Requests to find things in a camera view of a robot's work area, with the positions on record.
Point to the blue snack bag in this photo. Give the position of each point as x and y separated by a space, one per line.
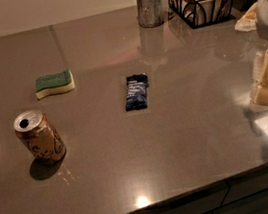
136 97

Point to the green and yellow sponge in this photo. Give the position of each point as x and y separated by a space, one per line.
54 84

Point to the orange soda can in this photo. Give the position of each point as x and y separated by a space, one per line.
36 132

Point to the black wire napkin holder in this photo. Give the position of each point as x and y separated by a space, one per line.
198 13

